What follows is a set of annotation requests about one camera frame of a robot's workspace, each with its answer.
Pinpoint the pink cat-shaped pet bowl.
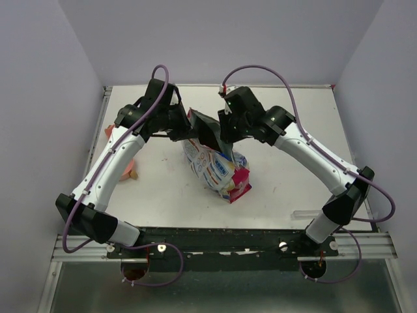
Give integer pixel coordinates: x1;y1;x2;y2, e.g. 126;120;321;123
104;124;138;181

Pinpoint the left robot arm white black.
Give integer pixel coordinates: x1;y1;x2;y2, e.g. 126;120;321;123
55;78;196;258

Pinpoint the clear plastic scoop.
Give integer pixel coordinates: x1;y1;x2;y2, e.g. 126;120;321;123
291;210;321;220

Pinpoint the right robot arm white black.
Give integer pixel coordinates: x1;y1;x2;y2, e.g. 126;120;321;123
218;86;375;256

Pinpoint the black mounting base rail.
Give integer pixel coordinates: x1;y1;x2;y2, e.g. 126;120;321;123
107;227;338;273

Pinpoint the pet food bag pink white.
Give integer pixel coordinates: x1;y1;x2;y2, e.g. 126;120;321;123
182;108;252;203

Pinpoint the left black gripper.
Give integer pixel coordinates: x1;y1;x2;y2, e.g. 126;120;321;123
158;100;200;142

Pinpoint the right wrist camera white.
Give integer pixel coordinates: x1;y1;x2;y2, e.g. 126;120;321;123
218;85;238;98

